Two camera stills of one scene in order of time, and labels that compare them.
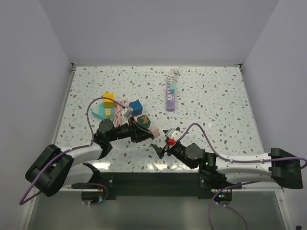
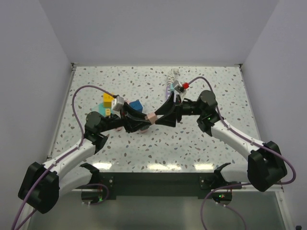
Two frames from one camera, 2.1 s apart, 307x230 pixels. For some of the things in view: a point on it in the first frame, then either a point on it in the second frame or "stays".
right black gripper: [160, 151] to [170, 120]
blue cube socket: [137, 108] stays
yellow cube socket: [107, 102] stays
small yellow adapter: [108, 113] stays
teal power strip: [100, 111] stays
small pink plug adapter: [156, 132] to [152, 117]
